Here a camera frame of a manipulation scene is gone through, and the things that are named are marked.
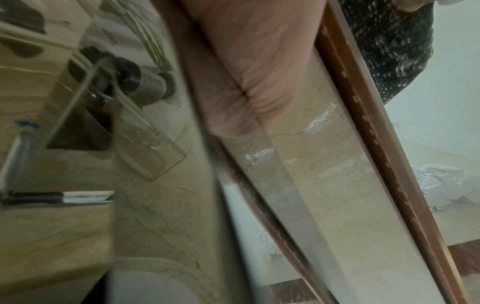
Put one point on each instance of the person's left hand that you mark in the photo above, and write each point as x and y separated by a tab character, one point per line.
270	53

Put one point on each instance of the dark speckled garment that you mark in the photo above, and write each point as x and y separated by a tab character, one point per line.
393	38

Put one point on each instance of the striped patterned cloth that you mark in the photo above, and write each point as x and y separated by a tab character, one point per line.
146	32

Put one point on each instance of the black cylindrical fixture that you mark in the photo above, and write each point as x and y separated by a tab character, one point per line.
146	80

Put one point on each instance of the clear glass shelf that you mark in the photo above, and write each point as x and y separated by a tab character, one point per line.
142	133

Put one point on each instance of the white plastic bag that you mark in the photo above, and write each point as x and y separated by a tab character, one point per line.
446	184

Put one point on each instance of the chrome bar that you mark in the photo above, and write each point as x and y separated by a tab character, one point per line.
56	197

